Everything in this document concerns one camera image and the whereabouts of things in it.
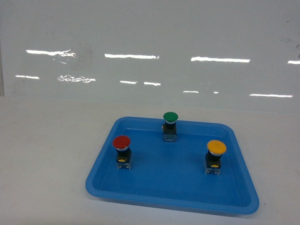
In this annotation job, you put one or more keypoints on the red mushroom push button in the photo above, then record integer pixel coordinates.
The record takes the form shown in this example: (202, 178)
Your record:
(124, 154)

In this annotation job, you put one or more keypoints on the yellow mushroom push button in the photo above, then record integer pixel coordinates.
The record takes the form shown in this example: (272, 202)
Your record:
(212, 163)

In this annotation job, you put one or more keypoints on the green mushroom push button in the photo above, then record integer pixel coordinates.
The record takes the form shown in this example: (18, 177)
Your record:
(169, 128)

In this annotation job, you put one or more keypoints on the blue plastic tray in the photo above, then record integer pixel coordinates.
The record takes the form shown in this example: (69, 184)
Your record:
(171, 175)

